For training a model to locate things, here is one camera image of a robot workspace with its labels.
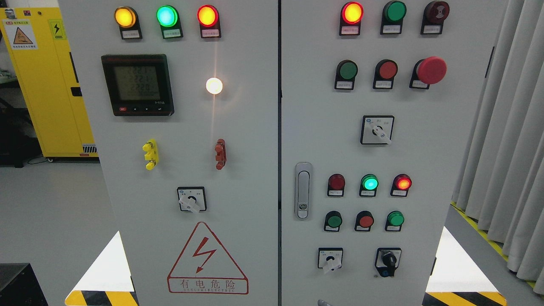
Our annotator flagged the lower green push button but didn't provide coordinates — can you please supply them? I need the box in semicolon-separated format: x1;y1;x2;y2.
324;210;343;232

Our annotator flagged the green start push button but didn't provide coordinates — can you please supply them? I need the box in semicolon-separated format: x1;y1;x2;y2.
334;59;358;90

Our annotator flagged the lower red push button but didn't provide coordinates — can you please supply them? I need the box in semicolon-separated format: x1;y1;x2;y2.
354;210;374;232

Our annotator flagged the lower right green button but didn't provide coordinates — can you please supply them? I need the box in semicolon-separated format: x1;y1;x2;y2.
384;210;405;232

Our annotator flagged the red stop push button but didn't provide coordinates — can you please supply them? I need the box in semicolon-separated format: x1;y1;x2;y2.
372;59;398;90

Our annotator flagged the red emergency stop mushroom button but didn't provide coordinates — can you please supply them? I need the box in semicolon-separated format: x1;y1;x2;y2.
409;56;447;90

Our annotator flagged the dark red indicator light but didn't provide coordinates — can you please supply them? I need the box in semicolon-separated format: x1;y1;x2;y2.
327;173;346;197

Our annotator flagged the white lit indicator light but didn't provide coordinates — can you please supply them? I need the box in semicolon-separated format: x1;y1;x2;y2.
205;77;224;95

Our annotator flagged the lit green indicator light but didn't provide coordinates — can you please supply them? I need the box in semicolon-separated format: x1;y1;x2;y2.
359;174;379;197

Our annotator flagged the left grey cabinet door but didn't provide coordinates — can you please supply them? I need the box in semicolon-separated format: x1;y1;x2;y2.
59;0;278;306

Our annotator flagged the grey cabinet door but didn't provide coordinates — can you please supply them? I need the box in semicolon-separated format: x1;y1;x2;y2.
280;0;507;306
59;0;278;306

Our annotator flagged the right grey cabinet door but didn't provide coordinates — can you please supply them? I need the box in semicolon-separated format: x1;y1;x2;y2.
280;0;507;306

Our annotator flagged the lit red indicator light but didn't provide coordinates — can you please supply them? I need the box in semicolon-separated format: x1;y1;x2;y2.
390;173;412;197

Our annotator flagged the red electric hazard warning sticker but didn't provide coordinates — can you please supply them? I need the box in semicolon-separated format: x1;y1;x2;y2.
167;221;249;295

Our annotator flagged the black digital power meter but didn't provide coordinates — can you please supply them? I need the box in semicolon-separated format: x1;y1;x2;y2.
101;54;174;116

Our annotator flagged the red indicator light top left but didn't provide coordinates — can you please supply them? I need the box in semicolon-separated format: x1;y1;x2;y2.
197;4;222;39

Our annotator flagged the red indicator light top right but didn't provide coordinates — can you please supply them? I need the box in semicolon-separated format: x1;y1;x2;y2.
339;1;365;36

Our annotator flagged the green indicator light top left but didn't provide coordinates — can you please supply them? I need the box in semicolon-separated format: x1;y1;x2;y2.
156;5;184;39

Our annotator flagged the dark green indicator light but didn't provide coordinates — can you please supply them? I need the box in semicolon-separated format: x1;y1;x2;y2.
380;0;407;35

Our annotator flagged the yellow indicator light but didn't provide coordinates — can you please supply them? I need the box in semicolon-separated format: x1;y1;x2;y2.
114;6;143;40

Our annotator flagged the dark red buzzer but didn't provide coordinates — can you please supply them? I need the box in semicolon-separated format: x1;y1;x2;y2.
420;1;450;35

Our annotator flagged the grey curtain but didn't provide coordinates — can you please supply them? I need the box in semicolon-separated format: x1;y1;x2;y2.
452;0;544;295

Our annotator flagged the black equipment far left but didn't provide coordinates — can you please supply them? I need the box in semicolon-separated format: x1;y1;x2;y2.
0;99;42;168

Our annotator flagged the yellow safety cabinet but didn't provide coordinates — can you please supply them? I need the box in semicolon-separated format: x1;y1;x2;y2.
1;7;98;159

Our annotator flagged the black box bottom left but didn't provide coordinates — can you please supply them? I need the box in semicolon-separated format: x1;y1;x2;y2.
0;263;48;306

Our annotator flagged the grey door lock handle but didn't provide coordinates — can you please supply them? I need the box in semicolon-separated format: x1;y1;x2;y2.
294;162;313;220

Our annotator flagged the left door selector switch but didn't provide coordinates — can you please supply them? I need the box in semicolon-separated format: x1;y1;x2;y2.
177;187;207;213

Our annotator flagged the upper right selector switch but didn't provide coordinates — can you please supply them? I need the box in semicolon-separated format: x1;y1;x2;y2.
360;116;395;145

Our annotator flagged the bottom white selector switch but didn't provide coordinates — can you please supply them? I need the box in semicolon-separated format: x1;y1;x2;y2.
318;247;343;274

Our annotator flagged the black key selector switch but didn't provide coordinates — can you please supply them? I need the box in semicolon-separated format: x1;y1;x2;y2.
374;247;402;278

